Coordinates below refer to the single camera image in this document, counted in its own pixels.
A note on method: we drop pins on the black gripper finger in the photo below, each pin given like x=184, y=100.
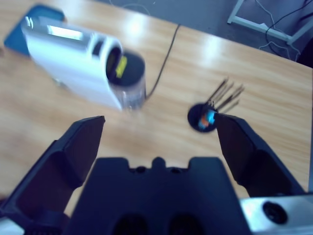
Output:
x=247, y=151
x=56, y=166

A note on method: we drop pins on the silver coffee machine lever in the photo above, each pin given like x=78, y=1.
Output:
x=64, y=32

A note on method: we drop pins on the light blue coffee capsule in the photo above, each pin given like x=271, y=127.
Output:
x=211, y=117

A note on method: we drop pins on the dark blue coffee capsule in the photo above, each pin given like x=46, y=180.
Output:
x=201, y=126

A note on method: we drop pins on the orange coffee capsule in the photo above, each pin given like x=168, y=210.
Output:
x=203, y=120

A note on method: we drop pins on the white capsule coffee machine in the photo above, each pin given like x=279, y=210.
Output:
x=73, y=68

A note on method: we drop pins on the black capsule holder with rods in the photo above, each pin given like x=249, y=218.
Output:
x=195, y=117

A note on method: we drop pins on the clear water tank black lid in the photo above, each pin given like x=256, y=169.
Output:
x=132, y=76

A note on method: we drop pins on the blue plastic tray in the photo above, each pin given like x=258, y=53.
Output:
x=14, y=41

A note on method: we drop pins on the white metal table frame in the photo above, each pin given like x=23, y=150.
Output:
x=256, y=24

